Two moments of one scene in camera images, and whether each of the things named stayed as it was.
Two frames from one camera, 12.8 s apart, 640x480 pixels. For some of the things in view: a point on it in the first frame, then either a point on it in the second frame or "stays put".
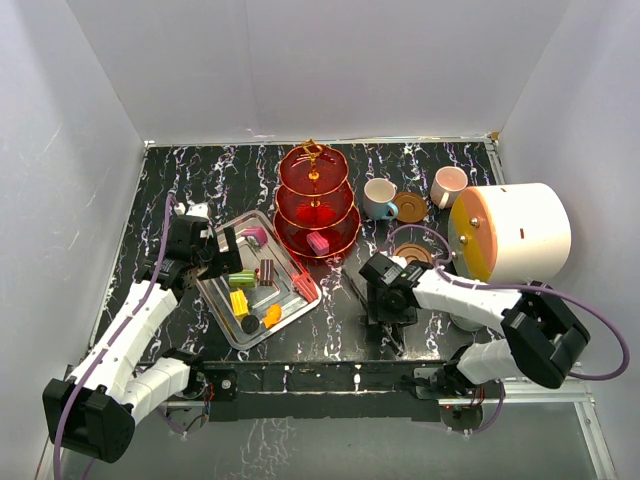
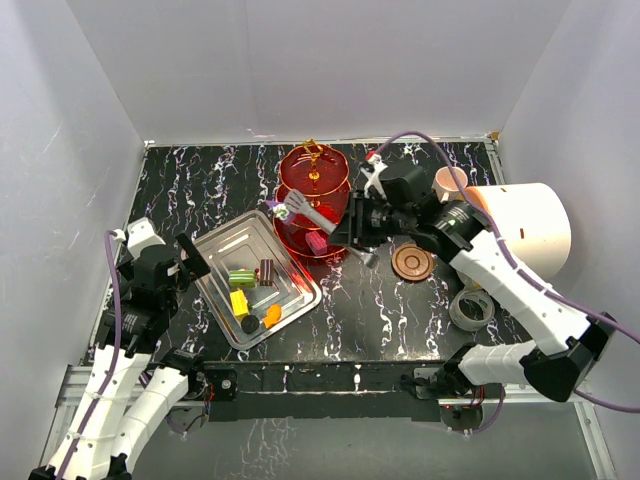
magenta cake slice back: x=257 y=232 -> x=280 y=210
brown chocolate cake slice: x=266 y=272 stays put
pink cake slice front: x=317 y=243 stays put
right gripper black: x=378 y=313 -> x=355 y=231
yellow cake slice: x=239 y=303 stays put
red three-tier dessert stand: x=314 y=204 stays put
